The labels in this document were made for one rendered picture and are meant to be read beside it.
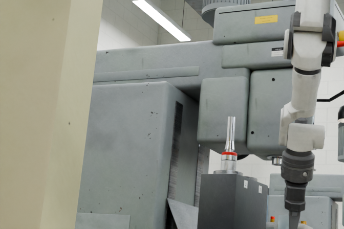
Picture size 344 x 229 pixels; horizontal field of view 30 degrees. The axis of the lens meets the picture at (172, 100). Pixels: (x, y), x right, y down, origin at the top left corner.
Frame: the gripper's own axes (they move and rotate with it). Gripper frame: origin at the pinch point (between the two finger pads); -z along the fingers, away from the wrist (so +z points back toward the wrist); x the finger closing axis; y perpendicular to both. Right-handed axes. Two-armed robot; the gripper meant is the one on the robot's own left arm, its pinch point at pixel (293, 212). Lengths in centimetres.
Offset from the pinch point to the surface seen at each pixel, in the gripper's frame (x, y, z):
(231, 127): 17.3, 19.6, 17.9
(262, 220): 12.5, 8.2, -9.6
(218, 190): 2.9, 21.5, 3.2
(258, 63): 67, 14, 27
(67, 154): -111, 29, 57
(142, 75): 80, 60, 16
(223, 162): 10.8, 20.9, 8.8
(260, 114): 58, 11, 10
